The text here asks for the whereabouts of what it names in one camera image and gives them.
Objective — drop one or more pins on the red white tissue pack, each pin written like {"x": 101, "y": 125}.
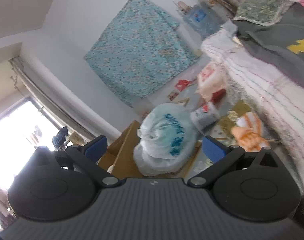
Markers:
{"x": 209, "y": 80}

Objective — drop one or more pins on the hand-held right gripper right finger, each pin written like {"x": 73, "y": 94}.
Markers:
{"x": 213, "y": 150}

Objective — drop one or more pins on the orange plush toy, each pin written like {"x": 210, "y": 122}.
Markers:
{"x": 249, "y": 135}

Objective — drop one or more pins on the green patterned cloth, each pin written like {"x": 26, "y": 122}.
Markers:
{"x": 262, "y": 2}

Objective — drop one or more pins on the white crochet blanket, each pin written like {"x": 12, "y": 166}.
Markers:
{"x": 254, "y": 75}

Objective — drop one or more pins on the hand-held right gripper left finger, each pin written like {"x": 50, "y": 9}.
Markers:
{"x": 95, "y": 147}

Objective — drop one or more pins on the gold foil packet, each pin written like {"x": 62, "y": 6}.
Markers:
{"x": 238, "y": 108}

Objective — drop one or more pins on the grey garment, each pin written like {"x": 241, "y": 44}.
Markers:
{"x": 267, "y": 47}

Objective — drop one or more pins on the white plastic bag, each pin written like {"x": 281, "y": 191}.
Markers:
{"x": 164, "y": 140}

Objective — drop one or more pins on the red plastic bag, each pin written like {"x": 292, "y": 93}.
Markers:
{"x": 182, "y": 85}

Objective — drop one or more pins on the small red box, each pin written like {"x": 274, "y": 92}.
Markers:
{"x": 173, "y": 96}

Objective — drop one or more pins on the brown cardboard box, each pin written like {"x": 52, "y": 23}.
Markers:
{"x": 124, "y": 155}

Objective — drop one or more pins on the blue floral wall cloth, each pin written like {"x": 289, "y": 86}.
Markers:
{"x": 142, "y": 50}

